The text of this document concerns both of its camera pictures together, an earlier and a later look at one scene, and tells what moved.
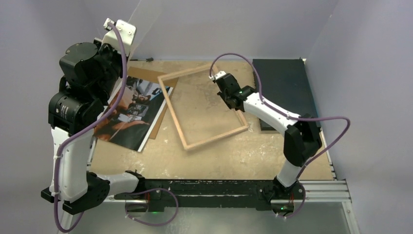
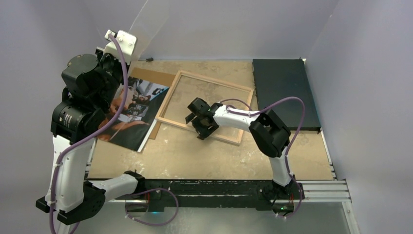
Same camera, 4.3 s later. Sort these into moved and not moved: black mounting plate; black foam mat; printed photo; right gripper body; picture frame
Moved: right gripper body; picture frame
Not moved: black foam mat; printed photo; black mounting plate
